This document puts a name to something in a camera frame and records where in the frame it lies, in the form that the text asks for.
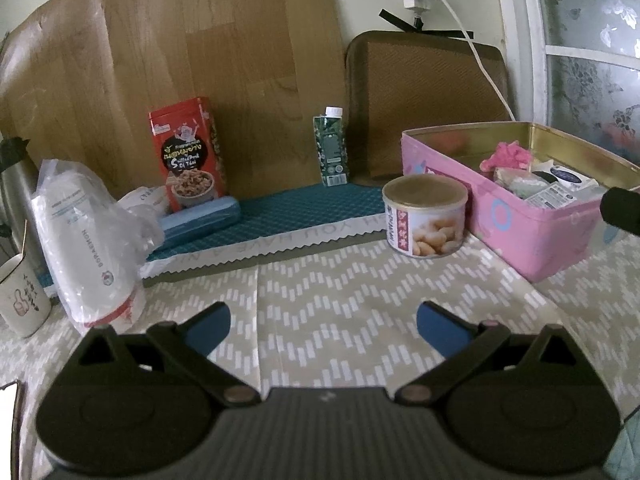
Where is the white flat object brown edge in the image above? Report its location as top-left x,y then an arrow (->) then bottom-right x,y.
0,381 -> 22,480

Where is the teal quilted cloth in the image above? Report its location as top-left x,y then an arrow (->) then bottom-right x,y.
605,417 -> 640,480

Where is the green tissue pack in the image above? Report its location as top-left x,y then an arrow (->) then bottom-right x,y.
522,180 -> 608,211

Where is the wood-pattern board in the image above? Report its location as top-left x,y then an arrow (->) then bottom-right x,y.
0,0 -> 351,196

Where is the pink tin box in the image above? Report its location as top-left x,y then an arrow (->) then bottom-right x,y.
401,121 -> 640,283

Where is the beige patterned tablecloth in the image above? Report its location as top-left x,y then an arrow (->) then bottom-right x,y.
0,240 -> 640,480

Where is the white window frame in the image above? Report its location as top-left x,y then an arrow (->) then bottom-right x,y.
500,0 -> 640,131

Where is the white tissue pack blue print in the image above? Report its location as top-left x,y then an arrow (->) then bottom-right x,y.
532,160 -> 601,188

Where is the red snack tin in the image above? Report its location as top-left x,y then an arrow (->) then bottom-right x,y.
148,96 -> 228,213

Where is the blue case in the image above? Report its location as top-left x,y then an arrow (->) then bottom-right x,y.
160,197 -> 241,251

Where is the white mug thumb print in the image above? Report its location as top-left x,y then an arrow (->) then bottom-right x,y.
0,255 -> 53,338

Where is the green drink carton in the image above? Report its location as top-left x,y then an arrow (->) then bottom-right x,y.
313,106 -> 349,188

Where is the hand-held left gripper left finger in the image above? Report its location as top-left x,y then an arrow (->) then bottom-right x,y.
65,301 -> 262,407

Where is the pink knitted cloth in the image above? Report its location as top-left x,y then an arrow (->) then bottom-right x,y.
480,141 -> 536,172

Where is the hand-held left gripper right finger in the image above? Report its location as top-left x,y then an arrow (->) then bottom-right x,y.
395,301 -> 578,406

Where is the bag of cotton swabs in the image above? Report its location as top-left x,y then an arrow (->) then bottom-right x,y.
494,165 -> 543,196

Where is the white cable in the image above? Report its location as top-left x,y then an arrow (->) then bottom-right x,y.
417,0 -> 516,121

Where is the frosted window glass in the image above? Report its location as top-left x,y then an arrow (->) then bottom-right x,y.
535,0 -> 640,161

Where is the teal textured mat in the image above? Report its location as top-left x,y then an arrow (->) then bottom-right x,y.
42,180 -> 401,291

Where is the nut can red label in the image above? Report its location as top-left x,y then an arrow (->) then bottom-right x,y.
382,175 -> 469,258

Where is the steel thermos jug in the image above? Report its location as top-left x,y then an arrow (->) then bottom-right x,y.
0,137 -> 41,271

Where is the brown woven tray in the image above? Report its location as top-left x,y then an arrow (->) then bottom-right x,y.
345,30 -> 516,188

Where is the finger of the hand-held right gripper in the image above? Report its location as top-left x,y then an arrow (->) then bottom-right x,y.
600,186 -> 640,237

